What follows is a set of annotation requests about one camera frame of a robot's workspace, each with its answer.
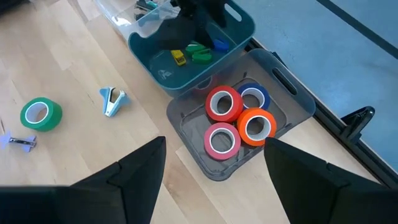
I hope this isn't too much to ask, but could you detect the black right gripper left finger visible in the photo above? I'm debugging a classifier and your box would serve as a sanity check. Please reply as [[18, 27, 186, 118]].
[[0, 136, 167, 224]]

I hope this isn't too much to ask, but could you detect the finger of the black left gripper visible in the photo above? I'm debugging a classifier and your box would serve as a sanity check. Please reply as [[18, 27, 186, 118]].
[[198, 9, 228, 48], [156, 14, 203, 52]]

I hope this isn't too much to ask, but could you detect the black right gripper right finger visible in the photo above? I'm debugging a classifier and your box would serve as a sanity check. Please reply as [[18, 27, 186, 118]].
[[263, 136, 398, 224]]

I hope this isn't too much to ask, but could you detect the green mini stapler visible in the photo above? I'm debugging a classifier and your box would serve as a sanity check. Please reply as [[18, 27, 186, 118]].
[[192, 49, 214, 65], [185, 42, 208, 57]]

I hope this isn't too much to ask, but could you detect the blue mini stapler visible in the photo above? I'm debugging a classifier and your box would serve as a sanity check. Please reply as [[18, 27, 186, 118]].
[[213, 38, 230, 53]]

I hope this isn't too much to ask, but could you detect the yellow mini stapler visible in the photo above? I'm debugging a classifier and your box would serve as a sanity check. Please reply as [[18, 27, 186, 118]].
[[170, 49, 187, 67]]

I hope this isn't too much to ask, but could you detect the red tape roll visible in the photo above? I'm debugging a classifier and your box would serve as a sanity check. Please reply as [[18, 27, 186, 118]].
[[205, 85, 244, 123]]

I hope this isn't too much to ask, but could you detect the purple tape roll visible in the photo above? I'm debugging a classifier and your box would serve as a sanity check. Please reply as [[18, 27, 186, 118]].
[[238, 82, 271, 110]]

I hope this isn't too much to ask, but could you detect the green tape roll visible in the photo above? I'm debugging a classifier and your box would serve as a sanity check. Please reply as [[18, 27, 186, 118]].
[[20, 96, 63, 133]]

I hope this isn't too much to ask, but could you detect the pale blue staple remover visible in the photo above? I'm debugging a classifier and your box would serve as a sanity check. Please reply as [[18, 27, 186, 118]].
[[99, 86, 131, 118]]

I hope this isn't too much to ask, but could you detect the orange tape roll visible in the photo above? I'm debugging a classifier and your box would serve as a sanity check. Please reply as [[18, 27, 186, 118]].
[[236, 107, 277, 147]]

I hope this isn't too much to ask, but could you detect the pink tape roll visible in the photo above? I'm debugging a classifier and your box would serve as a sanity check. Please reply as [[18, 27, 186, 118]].
[[203, 122, 242, 161]]

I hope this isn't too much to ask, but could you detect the teal plastic bin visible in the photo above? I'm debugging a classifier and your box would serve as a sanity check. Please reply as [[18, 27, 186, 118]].
[[127, 0, 256, 99]]

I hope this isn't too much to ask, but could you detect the clear plastic bin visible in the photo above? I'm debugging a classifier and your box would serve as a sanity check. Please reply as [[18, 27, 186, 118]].
[[93, 0, 181, 41]]

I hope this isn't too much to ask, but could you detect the black table clamp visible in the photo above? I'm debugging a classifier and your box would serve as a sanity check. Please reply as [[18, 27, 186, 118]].
[[338, 105, 376, 144]]

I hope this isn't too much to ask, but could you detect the grey plastic bin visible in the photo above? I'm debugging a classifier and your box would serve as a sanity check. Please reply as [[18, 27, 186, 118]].
[[166, 48, 317, 182]]

